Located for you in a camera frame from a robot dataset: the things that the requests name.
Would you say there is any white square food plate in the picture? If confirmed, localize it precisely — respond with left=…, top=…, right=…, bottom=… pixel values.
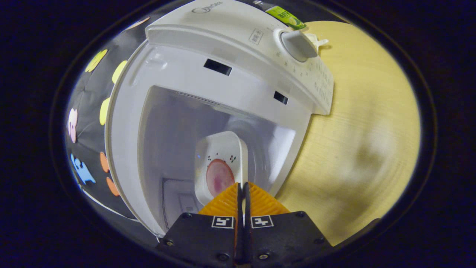
left=194, top=131, right=249, bottom=207

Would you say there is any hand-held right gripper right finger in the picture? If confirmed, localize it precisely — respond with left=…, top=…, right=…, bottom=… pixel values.
left=244, top=181, right=334, bottom=268

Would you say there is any pink round food slice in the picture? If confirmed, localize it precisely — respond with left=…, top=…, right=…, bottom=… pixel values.
left=206, top=159, right=235, bottom=198

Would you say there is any white divided snack dish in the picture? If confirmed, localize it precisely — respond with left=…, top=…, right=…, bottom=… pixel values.
left=304, top=33, right=330, bottom=51

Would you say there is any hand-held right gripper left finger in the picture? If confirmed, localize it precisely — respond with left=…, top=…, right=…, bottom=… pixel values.
left=155, top=182, right=244, bottom=268

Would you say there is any black backdrop cloth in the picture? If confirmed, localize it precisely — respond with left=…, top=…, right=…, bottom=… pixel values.
left=65, top=15, right=153, bottom=224

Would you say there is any green label drink bottle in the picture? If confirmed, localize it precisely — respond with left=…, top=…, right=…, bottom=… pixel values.
left=255, top=0, right=308, bottom=31

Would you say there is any white microwave oven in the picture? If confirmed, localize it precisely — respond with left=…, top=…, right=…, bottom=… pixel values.
left=105, top=0, right=334, bottom=239

